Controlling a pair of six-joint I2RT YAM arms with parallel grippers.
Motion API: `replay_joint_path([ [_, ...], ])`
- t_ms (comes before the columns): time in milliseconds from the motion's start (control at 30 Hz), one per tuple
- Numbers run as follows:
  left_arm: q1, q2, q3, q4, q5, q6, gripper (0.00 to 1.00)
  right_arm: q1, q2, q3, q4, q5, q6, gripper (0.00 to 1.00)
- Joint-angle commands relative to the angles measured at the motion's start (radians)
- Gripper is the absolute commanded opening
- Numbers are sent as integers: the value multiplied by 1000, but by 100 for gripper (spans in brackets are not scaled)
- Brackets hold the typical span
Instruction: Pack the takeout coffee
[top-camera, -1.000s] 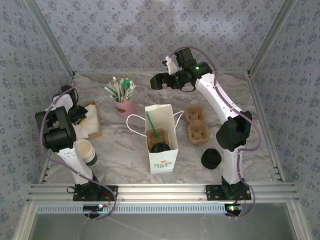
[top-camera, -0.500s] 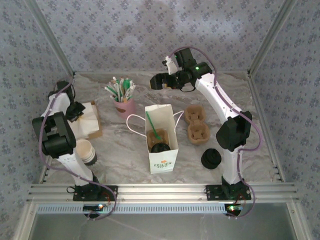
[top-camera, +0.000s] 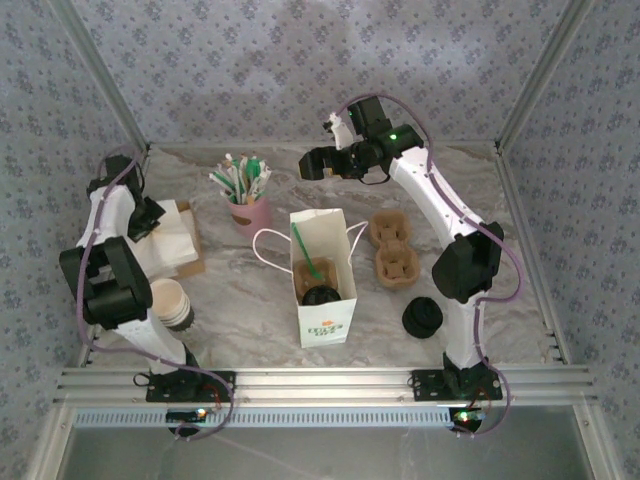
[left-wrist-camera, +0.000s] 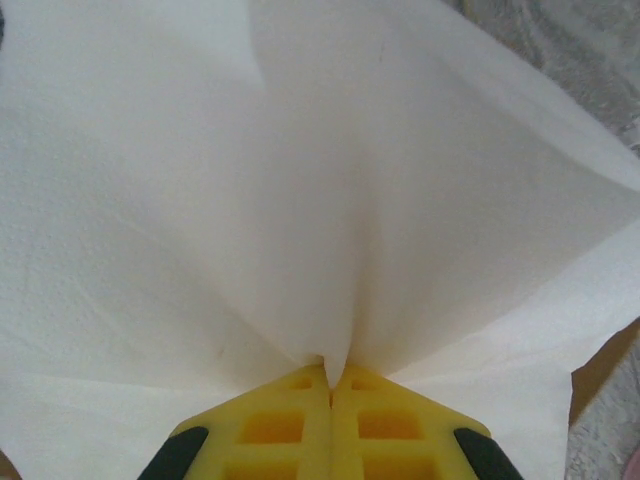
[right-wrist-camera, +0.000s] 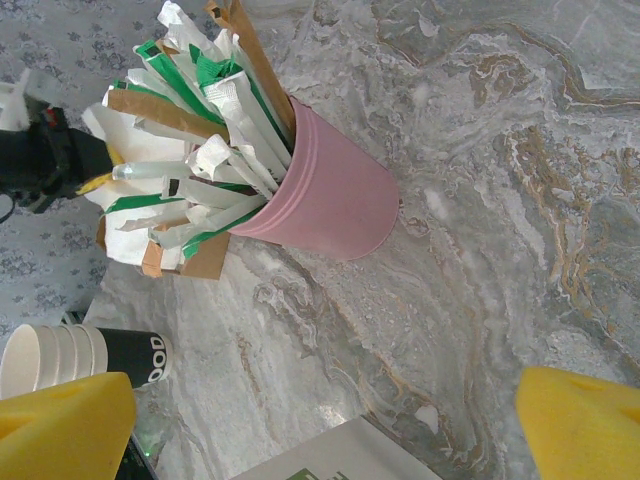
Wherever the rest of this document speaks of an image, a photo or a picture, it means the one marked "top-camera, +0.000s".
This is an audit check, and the wrapped green straw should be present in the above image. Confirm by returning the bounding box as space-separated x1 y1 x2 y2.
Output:
247 156 266 201
225 152 246 204
249 168 273 202
208 167 239 197
238 153 252 204

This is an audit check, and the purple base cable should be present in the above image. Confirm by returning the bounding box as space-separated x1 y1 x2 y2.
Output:
172 384 237 444
452 372 515 441

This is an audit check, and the stack of paper cups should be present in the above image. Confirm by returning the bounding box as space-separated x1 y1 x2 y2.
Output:
149 278 195 332

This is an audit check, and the small LED circuit board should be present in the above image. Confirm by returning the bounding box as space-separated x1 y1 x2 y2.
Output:
449 407 487 432
166 408 209 424

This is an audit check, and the pink straw holder cup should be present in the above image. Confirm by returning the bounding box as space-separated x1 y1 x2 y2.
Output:
228 195 274 240

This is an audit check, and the stack of black lids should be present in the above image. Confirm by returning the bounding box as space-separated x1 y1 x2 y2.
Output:
402 296 445 341

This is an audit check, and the aluminium mounting rail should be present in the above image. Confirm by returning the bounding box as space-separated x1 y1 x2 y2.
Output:
52 366 599 407

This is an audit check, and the aluminium frame post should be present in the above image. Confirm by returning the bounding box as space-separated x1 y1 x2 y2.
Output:
49 0 152 156
494 0 596 156

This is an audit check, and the green plastic stir stick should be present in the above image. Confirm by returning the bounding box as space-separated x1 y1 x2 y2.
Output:
291 223 326 281

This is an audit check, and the slotted grey cable duct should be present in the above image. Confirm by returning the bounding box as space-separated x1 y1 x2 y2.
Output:
72 405 484 430

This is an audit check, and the white paper takeout bag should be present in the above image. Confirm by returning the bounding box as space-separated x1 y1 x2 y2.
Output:
252 208 370 347

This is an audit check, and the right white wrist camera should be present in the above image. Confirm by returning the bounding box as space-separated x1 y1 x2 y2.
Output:
324 112 354 151

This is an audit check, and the aluminium frame leg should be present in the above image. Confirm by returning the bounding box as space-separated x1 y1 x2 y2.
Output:
572 403 624 480
29 405 76 480

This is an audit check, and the cardboard cup carrier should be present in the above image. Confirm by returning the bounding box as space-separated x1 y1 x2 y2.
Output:
292 257 343 304

